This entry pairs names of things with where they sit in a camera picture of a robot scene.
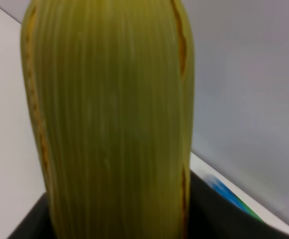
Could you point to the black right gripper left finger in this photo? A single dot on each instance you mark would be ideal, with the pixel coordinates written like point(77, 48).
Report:
point(36, 224)

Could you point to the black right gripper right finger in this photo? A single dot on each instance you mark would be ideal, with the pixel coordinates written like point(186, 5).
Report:
point(213, 217)

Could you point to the corn cob with husk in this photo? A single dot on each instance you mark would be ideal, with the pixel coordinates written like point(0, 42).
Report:
point(109, 87)

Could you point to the blue green toothpaste box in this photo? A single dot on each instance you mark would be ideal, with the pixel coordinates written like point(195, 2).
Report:
point(218, 186)

